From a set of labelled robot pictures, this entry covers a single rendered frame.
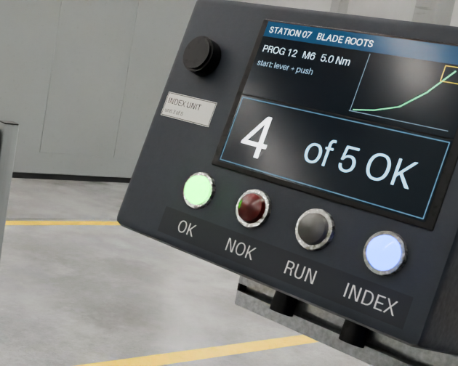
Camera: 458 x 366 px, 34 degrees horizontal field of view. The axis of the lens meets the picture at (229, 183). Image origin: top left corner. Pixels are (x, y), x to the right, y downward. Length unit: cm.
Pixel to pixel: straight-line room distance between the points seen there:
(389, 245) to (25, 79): 573
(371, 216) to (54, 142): 588
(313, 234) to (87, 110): 594
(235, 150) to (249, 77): 5
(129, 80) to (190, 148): 600
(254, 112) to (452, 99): 14
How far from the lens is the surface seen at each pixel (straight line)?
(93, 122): 642
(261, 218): 49
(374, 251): 44
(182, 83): 57
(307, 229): 46
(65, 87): 625
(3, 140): 190
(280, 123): 50
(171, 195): 54
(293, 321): 56
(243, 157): 51
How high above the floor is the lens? 121
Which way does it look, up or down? 9 degrees down
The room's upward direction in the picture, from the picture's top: 11 degrees clockwise
